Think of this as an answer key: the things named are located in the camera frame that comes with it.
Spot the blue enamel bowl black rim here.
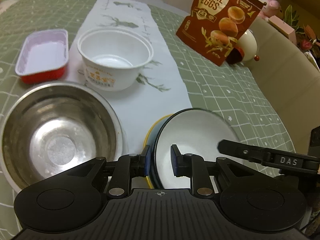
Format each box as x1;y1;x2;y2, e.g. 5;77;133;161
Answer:
148;108;240;189

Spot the yellow rimmed plate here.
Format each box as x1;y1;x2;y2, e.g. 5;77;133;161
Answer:
142;113;173;190

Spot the stainless steel bowl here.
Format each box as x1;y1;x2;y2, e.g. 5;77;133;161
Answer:
1;82;124;192

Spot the white paper bowl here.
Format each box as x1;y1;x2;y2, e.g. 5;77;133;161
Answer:
77;27;154;91

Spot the red rectangular foil tray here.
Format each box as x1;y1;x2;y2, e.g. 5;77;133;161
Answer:
15;29;69;85

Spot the green checked tablecloth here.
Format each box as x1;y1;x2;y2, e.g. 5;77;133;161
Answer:
1;0;294;153

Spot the white deer table runner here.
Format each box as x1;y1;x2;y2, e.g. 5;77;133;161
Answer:
65;0;191;154

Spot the beige sofa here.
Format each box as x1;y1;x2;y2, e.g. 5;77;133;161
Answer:
245;18;319;154

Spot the potted plant with flowers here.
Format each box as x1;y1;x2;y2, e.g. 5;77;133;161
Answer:
284;5;319;59

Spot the pink box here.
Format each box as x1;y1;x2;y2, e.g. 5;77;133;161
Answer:
268;15;297;45

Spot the pink plush toy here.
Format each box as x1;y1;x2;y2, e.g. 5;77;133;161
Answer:
259;0;283;22

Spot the quail eggs snack bag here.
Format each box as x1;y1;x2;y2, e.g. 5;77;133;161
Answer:
176;0;264;66

